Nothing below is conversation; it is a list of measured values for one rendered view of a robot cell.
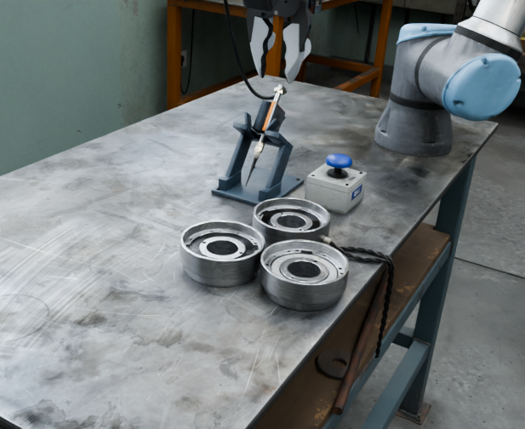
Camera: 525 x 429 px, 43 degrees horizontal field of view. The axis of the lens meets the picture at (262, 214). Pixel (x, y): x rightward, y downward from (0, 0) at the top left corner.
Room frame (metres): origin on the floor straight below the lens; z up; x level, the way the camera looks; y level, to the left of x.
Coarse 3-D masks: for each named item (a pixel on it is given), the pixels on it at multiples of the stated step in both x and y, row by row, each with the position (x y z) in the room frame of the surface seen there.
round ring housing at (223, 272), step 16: (208, 224) 0.77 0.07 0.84; (224, 224) 0.78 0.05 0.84; (240, 224) 0.77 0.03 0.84; (208, 240) 0.74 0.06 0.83; (224, 240) 0.75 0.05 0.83; (256, 240) 0.75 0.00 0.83; (192, 256) 0.69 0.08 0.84; (208, 256) 0.70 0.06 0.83; (224, 256) 0.71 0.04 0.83; (256, 256) 0.70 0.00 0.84; (192, 272) 0.69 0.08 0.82; (208, 272) 0.68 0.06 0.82; (224, 272) 0.68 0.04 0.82; (240, 272) 0.68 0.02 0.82; (256, 272) 0.72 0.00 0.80
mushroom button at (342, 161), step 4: (328, 156) 0.96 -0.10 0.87; (332, 156) 0.95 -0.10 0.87; (336, 156) 0.95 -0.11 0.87; (340, 156) 0.96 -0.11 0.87; (344, 156) 0.96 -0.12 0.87; (328, 160) 0.95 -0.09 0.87; (332, 160) 0.94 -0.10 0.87; (336, 160) 0.94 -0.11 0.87; (340, 160) 0.94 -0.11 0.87; (344, 160) 0.94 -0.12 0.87; (348, 160) 0.95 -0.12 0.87; (328, 164) 0.94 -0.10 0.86; (332, 164) 0.94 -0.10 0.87; (336, 164) 0.94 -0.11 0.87; (340, 164) 0.93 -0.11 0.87; (344, 164) 0.94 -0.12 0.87; (348, 164) 0.94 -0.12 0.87; (336, 168) 0.95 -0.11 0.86; (340, 168) 0.93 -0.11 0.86; (344, 168) 0.94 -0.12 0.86; (336, 172) 0.95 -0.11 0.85; (340, 172) 0.95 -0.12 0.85
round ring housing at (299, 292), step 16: (288, 240) 0.74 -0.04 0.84; (304, 240) 0.74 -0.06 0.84; (272, 256) 0.71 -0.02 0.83; (320, 256) 0.73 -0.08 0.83; (336, 256) 0.72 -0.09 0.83; (272, 272) 0.66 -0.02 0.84; (288, 272) 0.68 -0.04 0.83; (304, 272) 0.71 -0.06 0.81; (320, 272) 0.69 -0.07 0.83; (272, 288) 0.65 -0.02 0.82; (288, 288) 0.64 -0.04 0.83; (304, 288) 0.64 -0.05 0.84; (320, 288) 0.64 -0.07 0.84; (336, 288) 0.65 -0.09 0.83; (288, 304) 0.65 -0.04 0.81; (304, 304) 0.64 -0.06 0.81; (320, 304) 0.65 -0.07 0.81
